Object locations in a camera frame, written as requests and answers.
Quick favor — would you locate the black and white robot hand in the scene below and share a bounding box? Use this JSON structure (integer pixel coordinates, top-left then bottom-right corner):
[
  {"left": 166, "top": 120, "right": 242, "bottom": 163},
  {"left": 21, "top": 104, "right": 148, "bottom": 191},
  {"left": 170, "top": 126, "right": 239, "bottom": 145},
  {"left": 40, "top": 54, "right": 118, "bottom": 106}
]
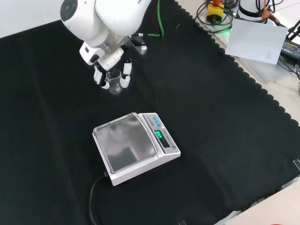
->
[{"left": 79, "top": 43, "right": 132, "bottom": 90}]

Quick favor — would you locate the small clear glass beaker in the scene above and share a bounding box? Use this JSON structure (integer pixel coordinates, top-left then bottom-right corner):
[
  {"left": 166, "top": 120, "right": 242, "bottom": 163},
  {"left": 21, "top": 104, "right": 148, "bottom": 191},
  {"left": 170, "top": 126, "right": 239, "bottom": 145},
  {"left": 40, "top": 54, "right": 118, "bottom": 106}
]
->
[{"left": 105, "top": 69, "right": 122, "bottom": 95}]

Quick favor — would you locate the white electronic balance steel pan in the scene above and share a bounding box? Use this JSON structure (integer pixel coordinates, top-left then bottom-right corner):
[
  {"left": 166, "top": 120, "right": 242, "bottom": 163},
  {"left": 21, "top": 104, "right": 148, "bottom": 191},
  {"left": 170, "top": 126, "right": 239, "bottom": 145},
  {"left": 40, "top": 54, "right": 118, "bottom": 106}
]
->
[{"left": 92, "top": 112, "right": 181, "bottom": 187}]

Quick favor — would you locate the yellow stop button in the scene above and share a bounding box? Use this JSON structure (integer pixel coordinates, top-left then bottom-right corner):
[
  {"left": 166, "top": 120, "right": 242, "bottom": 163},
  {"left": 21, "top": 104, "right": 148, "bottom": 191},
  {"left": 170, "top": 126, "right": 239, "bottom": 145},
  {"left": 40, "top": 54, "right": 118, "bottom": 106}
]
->
[{"left": 206, "top": 0, "right": 225, "bottom": 23}]

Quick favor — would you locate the black bench cloth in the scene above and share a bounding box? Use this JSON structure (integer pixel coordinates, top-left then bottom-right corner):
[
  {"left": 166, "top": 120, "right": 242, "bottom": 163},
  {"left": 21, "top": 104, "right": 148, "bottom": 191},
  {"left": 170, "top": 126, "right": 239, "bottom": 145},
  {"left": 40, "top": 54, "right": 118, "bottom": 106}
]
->
[{"left": 0, "top": 0, "right": 300, "bottom": 225}]

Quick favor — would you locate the pale board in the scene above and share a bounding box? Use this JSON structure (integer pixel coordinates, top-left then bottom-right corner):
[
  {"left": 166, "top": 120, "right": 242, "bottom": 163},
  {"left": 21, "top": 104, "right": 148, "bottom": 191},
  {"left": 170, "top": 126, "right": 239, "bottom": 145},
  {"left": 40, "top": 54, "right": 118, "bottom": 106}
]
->
[{"left": 225, "top": 18, "right": 289, "bottom": 65}]

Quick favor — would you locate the black power adapter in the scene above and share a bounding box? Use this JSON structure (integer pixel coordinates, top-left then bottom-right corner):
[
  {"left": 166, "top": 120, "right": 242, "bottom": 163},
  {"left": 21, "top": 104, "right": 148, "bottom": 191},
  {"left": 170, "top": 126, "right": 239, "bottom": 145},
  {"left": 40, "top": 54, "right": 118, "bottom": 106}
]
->
[{"left": 280, "top": 39, "right": 300, "bottom": 60}]

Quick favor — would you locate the black tripod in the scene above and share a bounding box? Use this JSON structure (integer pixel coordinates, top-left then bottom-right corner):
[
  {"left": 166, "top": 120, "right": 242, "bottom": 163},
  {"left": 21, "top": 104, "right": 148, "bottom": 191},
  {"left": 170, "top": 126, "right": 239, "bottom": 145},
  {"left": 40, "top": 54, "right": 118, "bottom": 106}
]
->
[{"left": 287, "top": 20, "right": 300, "bottom": 43}]

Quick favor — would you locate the wrist camera with black bracket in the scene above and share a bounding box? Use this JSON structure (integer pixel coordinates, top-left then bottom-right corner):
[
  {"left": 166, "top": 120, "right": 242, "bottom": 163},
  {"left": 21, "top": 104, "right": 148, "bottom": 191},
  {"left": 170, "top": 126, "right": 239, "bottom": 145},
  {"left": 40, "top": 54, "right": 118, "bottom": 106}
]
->
[{"left": 131, "top": 34, "right": 148, "bottom": 56}]

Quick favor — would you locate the green cable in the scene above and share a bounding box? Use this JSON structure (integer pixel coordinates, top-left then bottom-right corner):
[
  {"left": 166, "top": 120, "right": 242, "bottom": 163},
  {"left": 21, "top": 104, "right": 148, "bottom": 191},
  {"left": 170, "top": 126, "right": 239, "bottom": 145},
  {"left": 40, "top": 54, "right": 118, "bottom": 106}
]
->
[{"left": 147, "top": 0, "right": 165, "bottom": 38}]

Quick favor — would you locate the black looped cable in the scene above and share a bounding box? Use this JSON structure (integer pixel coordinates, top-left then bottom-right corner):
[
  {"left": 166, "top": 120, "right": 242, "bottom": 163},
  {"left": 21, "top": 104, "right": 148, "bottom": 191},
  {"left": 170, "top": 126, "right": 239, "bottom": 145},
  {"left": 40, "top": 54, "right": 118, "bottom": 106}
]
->
[{"left": 195, "top": 0, "right": 235, "bottom": 33}]

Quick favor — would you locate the black balance power cable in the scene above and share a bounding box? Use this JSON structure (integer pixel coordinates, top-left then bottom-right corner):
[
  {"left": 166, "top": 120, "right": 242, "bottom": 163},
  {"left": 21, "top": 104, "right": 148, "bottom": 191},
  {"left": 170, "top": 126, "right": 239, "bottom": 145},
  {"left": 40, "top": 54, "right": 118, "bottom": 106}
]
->
[{"left": 90, "top": 172, "right": 109, "bottom": 225}]

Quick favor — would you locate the grey metal base plate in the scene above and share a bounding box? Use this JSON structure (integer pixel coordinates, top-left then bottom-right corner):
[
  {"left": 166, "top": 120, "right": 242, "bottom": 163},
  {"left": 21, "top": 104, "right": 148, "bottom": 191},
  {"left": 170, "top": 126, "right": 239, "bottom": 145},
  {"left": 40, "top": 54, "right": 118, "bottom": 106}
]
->
[{"left": 195, "top": 14, "right": 296, "bottom": 83}]

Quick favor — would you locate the orange cable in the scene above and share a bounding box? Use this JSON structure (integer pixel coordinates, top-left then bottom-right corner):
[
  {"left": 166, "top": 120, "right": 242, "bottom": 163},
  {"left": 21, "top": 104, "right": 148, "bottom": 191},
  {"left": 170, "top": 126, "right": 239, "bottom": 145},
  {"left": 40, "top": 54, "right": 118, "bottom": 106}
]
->
[{"left": 260, "top": 0, "right": 282, "bottom": 27}]

